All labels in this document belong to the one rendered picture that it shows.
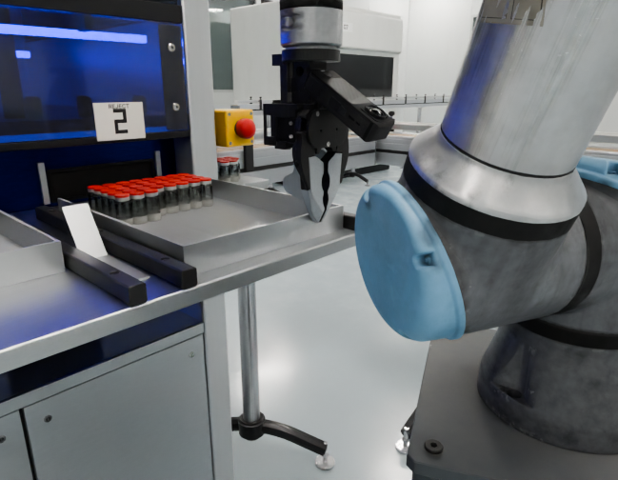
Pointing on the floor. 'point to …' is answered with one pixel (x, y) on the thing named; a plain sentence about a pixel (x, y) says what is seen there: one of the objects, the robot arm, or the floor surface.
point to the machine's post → (196, 56)
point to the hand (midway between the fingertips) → (322, 213)
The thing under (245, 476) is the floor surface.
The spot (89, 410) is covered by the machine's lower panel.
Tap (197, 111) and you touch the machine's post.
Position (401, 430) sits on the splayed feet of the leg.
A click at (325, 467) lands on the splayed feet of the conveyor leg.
